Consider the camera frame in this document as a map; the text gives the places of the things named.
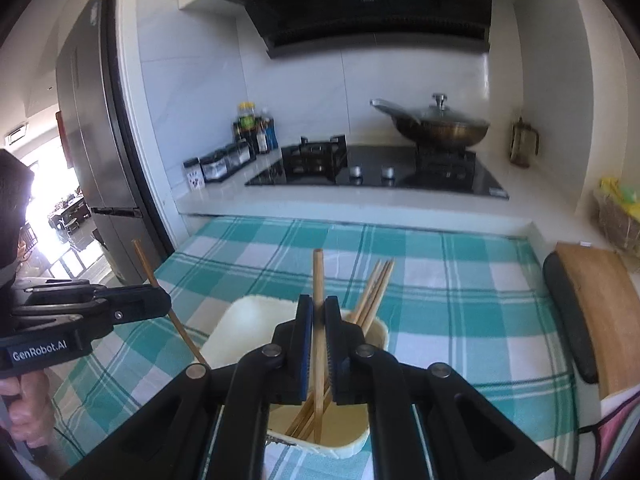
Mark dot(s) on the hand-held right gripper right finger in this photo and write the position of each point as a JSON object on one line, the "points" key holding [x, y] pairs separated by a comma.
{"points": [[334, 350]]}

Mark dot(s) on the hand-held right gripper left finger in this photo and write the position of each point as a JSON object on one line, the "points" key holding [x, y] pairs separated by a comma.
{"points": [[305, 345]]}

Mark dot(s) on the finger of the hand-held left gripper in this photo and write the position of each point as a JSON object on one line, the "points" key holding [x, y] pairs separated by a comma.
{"points": [[135, 305], [60, 292]]}

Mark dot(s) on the single wooden chopstick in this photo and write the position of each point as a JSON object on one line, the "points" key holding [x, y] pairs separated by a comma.
{"points": [[145, 267], [318, 280]]}

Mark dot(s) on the cream utensil holder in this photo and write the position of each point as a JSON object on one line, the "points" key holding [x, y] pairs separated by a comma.
{"points": [[245, 325]]}

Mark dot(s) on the group of wooden chopsticks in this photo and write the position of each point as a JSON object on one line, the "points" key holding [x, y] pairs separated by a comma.
{"points": [[372, 290]]}

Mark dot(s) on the person's left hand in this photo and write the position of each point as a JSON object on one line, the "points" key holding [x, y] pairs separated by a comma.
{"points": [[27, 405]]}

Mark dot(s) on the dining table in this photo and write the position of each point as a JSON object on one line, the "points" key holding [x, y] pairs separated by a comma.
{"points": [[70, 212]]}

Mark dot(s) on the teal checked tablecloth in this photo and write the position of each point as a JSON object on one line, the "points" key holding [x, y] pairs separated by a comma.
{"points": [[450, 320]]}

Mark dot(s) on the white spice jar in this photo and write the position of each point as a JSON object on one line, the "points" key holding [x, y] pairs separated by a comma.
{"points": [[194, 175]]}

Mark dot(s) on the red hanging cloth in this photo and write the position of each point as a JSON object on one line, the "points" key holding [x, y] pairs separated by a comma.
{"points": [[61, 135]]}

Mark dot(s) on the grey refrigerator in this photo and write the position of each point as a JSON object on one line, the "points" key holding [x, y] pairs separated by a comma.
{"points": [[95, 135]]}

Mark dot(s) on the ceiling light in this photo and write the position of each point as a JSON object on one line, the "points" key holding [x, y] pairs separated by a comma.
{"points": [[16, 132]]}

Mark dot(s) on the black glass gas stove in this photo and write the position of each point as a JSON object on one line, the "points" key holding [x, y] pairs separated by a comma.
{"points": [[400, 172]]}

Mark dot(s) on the dark sauce bottle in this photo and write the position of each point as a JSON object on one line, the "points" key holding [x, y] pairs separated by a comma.
{"points": [[261, 137]]}

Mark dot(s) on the blue label bottle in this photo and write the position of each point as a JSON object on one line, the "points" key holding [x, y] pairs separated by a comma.
{"points": [[271, 132]]}

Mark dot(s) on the black rolled mat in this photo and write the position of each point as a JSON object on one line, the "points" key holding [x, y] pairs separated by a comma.
{"points": [[570, 315]]}

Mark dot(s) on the dark wok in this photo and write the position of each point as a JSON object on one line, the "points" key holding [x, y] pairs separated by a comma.
{"points": [[440, 134]]}

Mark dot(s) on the glass pot lid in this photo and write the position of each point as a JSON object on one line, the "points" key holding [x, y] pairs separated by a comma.
{"points": [[445, 112]]}

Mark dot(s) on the wooden cutting board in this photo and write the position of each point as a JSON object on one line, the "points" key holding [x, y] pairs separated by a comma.
{"points": [[610, 310]]}

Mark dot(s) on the brown glass jug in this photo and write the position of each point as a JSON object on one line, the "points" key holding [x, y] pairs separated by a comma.
{"points": [[524, 144]]}

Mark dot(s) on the pink striped cloth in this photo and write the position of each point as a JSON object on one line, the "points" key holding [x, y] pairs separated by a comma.
{"points": [[622, 430]]}

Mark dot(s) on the black range hood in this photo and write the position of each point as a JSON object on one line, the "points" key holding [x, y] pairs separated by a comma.
{"points": [[370, 10]]}

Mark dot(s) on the dark door frame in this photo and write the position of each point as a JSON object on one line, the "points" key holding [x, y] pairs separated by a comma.
{"points": [[130, 110]]}

